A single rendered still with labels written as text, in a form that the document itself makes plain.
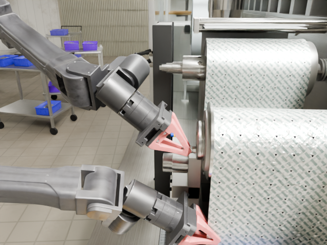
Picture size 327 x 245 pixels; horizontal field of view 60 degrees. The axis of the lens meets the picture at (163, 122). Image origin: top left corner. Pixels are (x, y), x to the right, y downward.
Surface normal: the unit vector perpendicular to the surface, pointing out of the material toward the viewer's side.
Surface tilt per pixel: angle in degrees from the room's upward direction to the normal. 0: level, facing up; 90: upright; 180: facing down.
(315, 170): 90
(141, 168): 0
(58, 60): 22
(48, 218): 0
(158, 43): 90
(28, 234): 0
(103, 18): 90
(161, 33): 90
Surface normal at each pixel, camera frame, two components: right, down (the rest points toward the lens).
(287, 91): -0.07, 0.41
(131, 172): 0.00, -0.92
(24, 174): 0.18, -0.69
